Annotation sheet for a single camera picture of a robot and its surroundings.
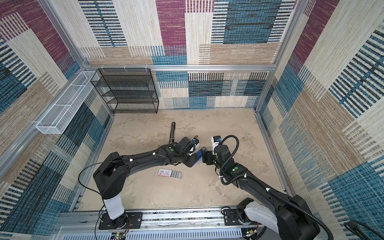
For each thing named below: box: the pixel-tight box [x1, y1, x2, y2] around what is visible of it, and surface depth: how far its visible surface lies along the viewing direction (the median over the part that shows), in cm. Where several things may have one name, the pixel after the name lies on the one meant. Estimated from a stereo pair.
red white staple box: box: [158, 168, 172, 177], surface depth 90 cm
